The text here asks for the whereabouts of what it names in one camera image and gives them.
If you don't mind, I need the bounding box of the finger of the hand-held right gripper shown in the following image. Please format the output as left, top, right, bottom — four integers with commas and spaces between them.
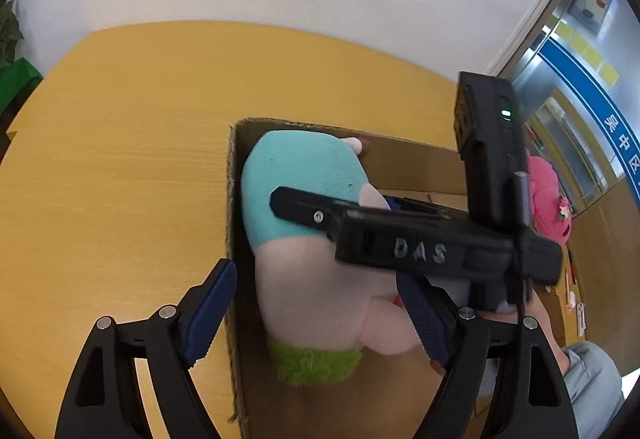
270, 186, 362, 241
384, 195, 472, 219

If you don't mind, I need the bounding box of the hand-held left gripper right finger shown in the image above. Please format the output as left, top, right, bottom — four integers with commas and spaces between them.
396, 274, 581, 439

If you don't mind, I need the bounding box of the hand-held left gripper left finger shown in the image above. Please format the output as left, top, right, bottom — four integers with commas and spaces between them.
54, 258, 238, 439

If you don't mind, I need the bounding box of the pig plush toy green hair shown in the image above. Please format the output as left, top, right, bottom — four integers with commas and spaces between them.
241, 129, 432, 388

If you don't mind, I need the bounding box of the cardboard box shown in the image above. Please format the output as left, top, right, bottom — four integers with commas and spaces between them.
225, 118, 587, 439

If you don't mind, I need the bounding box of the person's right forearm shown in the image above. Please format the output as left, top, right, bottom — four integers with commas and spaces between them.
525, 291, 572, 375

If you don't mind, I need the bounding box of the pink plush toy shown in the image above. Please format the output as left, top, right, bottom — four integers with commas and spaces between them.
524, 155, 574, 246

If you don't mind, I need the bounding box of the glass door with blue band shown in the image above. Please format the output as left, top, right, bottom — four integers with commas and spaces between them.
500, 0, 640, 220

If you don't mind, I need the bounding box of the person's grey trouser leg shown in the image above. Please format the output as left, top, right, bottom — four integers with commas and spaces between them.
560, 341, 627, 439

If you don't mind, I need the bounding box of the green table cloth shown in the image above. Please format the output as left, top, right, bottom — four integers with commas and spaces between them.
0, 59, 44, 118

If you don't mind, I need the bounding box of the large potted green plant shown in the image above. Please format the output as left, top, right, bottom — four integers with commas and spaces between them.
0, 0, 25, 68

